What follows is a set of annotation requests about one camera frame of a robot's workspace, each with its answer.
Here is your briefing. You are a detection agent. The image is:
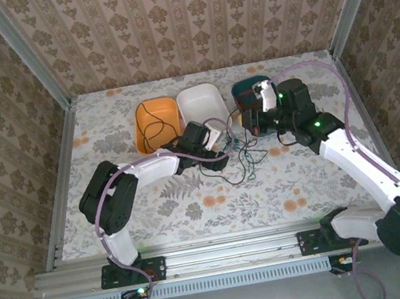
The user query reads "grey slotted cable duct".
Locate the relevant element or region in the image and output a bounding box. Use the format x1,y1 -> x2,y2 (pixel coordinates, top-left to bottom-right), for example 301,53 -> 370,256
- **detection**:
65,254 -> 333,299

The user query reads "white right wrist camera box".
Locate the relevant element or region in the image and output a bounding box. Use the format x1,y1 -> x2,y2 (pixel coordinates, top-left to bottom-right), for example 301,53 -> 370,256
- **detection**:
252,80 -> 281,114

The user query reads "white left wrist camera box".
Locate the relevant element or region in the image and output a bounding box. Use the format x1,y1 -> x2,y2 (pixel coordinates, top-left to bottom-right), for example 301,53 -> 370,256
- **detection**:
202,121 -> 227,152

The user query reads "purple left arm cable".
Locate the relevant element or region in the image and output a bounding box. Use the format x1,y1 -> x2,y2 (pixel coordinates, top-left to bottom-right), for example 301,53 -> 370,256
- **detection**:
81,114 -> 261,299

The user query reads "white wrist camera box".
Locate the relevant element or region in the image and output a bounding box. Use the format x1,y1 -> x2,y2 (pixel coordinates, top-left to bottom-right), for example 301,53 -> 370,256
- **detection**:
202,121 -> 227,152
252,80 -> 281,114

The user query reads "aluminium table side rail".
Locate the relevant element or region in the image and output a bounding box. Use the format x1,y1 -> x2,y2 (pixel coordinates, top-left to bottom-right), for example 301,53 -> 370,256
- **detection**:
332,46 -> 400,218
19,101 -> 102,274

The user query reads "floral table covering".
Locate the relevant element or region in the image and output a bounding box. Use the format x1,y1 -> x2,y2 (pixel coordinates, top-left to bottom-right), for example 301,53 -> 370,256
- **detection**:
36,43 -> 394,263

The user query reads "orange plastic bin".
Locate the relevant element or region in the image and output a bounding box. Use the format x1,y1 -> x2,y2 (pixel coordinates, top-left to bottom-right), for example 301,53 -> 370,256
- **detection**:
128,95 -> 186,157

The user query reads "thin green cable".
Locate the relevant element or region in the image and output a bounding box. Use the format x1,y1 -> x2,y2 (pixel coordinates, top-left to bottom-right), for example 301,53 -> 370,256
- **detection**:
223,130 -> 270,169
219,124 -> 264,186

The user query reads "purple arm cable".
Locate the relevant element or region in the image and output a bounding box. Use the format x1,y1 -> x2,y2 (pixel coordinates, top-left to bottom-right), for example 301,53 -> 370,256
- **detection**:
270,45 -> 400,299
81,114 -> 261,299

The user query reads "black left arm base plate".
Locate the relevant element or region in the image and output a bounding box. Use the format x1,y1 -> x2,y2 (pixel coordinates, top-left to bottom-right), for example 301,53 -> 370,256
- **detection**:
98,254 -> 169,291

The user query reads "teal plastic bin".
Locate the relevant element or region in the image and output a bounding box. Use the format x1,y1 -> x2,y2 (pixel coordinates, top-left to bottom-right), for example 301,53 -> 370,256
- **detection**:
229,73 -> 283,142

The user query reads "aluminium cross rail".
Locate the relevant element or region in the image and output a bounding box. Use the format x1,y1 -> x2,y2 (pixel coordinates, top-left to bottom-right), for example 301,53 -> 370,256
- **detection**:
31,204 -> 400,299

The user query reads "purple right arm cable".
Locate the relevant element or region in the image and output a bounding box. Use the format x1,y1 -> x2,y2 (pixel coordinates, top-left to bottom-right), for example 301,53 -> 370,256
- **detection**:
270,45 -> 400,299

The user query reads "white plastic bin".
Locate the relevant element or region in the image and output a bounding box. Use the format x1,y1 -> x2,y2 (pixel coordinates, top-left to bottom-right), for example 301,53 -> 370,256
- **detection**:
173,79 -> 235,138

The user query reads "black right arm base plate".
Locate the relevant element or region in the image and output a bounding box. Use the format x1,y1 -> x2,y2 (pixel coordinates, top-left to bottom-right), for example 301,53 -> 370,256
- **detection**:
295,220 -> 370,258

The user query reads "thin black cable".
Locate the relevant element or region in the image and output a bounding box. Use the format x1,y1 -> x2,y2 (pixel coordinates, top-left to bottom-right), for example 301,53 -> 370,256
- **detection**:
134,98 -> 182,155
190,102 -> 301,191

